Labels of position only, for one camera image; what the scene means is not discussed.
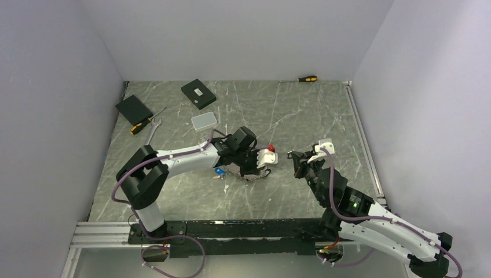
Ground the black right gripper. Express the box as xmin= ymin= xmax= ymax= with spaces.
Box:
xmin=291 ymin=151 xmax=327 ymax=206

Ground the round metal keyring plate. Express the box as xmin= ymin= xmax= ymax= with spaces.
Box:
xmin=223 ymin=163 xmax=272 ymax=182

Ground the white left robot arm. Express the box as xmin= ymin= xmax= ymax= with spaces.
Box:
xmin=111 ymin=126 xmax=277 ymax=243

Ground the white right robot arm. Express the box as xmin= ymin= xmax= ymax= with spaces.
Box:
xmin=287 ymin=150 xmax=453 ymax=277

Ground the blue key tag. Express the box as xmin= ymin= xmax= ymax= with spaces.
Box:
xmin=213 ymin=167 xmax=226 ymax=180

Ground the clear plastic container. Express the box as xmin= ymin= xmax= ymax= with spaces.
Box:
xmin=191 ymin=112 xmax=218 ymax=132

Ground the black box with label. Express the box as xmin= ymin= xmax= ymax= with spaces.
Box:
xmin=181 ymin=79 xmax=217 ymax=110

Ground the yellow black screwdriver far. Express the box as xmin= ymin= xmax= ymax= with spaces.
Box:
xmin=279 ymin=75 xmax=318 ymax=83

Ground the yellow black screwdriver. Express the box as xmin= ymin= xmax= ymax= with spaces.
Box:
xmin=279 ymin=75 xmax=318 ymax=83
xmin=130 ymin=107 xmax=167 ymax=135

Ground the large silver wrench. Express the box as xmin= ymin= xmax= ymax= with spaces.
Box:
xmin=144 ymin=118 xmax=162 ymax=145

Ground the yellow black screwdriver left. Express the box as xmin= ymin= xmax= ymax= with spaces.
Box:
xmin=130 ymin=107 xmax=167 ymax=135

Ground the plain black box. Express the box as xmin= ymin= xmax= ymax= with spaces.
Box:
xmin=115 ymin=95 xmax=153 ymax=126

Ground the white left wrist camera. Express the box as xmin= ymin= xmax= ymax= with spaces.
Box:
xmin=257 ymin=144 xmax=279 ymax=169

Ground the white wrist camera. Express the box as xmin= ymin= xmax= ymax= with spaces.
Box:
xmin=257 ymin=144 xmax=279 ymax=169
xmin=307 ymin=138 xmax=335 ymax=163

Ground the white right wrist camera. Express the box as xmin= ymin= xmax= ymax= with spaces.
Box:
xmin=307 ymin=138 xmax=335 ymax=163

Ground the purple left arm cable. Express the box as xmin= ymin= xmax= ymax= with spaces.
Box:
xmin=111 ymin=129 xmax=227 ymax=206

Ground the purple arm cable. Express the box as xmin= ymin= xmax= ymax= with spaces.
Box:
xmin=320 ymin=147 xmax=463 ymax=278
xmin=111 ymin=129 xmax=227 ymax=206

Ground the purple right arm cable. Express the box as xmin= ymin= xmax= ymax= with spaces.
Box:
xmin=320 ymin=147 xmax=463 ymax=278

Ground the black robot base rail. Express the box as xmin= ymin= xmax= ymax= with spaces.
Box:
xmin=127 ymin=218 xmax=339 ymax=258

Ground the aluminium frame rail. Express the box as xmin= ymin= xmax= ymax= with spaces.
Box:
xmin=61 ymin=81 xmax=419 ymax=278

